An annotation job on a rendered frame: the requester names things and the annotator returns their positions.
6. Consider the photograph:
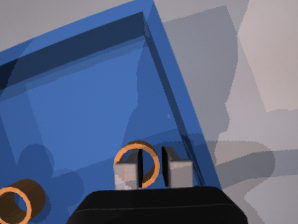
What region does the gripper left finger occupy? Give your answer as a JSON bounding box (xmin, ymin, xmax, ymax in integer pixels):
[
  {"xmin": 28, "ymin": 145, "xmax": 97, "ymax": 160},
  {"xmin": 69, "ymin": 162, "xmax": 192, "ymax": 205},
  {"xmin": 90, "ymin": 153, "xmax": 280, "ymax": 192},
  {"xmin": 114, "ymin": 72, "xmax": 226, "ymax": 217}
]
[{"xmin": 114, "ymin": 148, "xmax": 143, "ymax": 190}]

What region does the blue open crate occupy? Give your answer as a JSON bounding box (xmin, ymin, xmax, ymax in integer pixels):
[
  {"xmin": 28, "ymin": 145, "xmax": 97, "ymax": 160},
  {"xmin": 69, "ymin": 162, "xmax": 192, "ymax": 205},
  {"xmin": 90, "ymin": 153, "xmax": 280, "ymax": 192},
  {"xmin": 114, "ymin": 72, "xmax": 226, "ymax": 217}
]
[{"xmin": 0, "ymin": 0, "xmax": 222, "ymax": 224}]

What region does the bronze bushing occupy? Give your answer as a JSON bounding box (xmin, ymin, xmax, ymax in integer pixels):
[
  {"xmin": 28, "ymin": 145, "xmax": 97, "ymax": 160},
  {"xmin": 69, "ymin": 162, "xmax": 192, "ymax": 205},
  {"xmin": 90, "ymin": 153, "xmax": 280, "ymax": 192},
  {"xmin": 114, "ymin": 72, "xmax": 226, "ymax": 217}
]
[
  {"xmin": 0, "ymin": 179, "xmax": 46, "ymax": 224},
  {"xmin": 114, "ymin": 140, "xmax": 160, "ymax": 188}
]

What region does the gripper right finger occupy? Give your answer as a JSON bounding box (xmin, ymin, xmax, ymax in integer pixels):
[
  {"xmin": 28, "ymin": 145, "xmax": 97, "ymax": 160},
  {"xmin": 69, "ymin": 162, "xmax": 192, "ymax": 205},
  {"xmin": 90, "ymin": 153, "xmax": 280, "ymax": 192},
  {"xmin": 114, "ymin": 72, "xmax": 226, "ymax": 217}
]
[{"xmin": 162, "ymin": 146, "xmax": 193, "ymax": 188}]

